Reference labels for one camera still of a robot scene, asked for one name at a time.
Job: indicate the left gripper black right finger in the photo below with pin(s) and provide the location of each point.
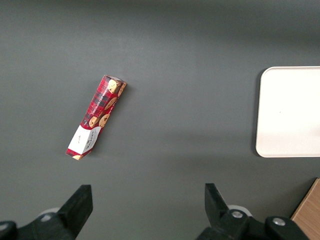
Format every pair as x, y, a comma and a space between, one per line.
225, 225

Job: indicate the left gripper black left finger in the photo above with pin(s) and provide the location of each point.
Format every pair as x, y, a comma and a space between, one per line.
62, 225

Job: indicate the beige rectangular tray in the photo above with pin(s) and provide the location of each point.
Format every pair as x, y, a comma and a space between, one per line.
290, 112

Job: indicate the oak wooden drawer cabinet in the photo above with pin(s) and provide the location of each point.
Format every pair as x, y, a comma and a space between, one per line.
310, 215

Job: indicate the red tartan cookie box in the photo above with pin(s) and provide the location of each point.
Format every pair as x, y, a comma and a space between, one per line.
100, 112

